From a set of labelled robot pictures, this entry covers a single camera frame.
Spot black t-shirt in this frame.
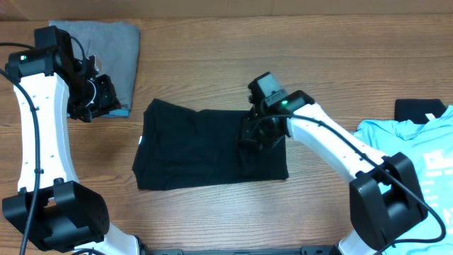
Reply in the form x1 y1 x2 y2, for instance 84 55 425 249
132 98 289 191

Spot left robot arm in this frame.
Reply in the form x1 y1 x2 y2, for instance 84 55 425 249
1 26 147 254

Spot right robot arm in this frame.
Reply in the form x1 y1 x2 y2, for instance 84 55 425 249
241 72 428 254

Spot folded blue jeans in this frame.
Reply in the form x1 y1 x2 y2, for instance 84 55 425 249
67 108 130 119

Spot folded grey shorts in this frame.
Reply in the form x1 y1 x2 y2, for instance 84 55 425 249
49 20 140 111

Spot folded black garment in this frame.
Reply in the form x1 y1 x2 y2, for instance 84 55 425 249
394 98 447 124

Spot light blue t-shirt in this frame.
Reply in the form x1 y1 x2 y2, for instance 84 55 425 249
353 106 452 255

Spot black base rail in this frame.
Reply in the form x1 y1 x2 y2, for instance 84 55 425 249
148 245 340 255

